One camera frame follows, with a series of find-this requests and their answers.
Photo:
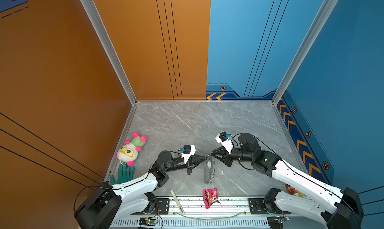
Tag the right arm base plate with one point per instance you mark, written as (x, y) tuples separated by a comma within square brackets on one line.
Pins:
[(258, 206)]

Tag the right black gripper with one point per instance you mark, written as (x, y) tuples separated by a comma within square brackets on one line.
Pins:
[(225, 159)]

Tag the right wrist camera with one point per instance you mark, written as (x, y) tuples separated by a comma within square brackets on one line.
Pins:
[(226, 141)]

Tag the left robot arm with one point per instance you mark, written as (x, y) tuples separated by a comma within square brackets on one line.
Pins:
[(108, 203)]

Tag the aluminium front rail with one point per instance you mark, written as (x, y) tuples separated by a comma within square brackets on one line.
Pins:
[(194, 206)]

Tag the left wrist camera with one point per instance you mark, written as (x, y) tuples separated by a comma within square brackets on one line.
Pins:
[(186, 152)]

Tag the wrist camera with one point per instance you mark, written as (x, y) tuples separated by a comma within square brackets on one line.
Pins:
[(186, 152), (226, 141)]

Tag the red white bandage box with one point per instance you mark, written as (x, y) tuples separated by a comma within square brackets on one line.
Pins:
[(292, 191)]

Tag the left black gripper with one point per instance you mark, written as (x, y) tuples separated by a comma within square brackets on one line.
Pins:
[(190, 165)]

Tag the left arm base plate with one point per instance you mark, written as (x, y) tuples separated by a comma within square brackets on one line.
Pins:
[(158, 206)]

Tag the right circuit board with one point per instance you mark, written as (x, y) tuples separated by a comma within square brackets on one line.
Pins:
[(277, 222)]

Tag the circuit board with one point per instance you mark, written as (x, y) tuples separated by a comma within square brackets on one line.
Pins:
[(148, 223), (277, 222)]

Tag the left circuit board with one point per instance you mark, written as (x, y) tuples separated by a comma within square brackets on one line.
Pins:
[(148, 223)]

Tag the pink snack packet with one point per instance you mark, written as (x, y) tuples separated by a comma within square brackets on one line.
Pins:
[(210, 197)]

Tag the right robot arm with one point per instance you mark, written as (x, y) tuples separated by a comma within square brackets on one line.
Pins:
[(333, 207)]

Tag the pink green plush toy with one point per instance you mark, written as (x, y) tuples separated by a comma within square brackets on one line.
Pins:
[(128, 153)]

